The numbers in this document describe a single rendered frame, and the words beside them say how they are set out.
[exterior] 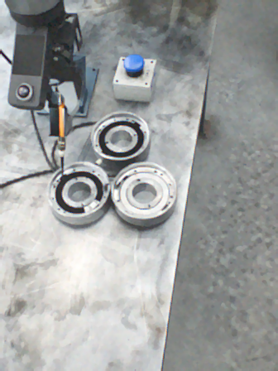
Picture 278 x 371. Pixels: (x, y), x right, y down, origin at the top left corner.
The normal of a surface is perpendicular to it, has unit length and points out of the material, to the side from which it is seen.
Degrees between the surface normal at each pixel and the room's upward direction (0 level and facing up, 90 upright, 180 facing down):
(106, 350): 0
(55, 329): 0
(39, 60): 31
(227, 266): 0
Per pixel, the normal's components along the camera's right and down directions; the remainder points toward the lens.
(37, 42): -0.20, -0.07
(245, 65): -0.11, -0.58
